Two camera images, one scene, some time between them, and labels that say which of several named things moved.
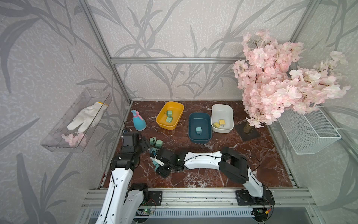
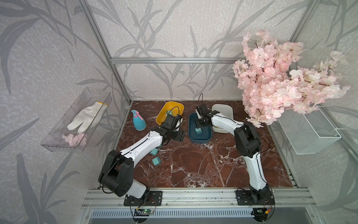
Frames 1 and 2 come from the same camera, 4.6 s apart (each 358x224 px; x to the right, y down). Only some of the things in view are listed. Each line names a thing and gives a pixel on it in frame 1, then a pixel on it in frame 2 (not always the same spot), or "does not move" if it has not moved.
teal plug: [198, 130] does not move
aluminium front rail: [286, 198] does not move
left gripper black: [143, 142] -> [180, 136]
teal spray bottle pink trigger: [139, 124] does not move
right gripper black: [160, 171] -> [196, 123]
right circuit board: [259, 213] does not move
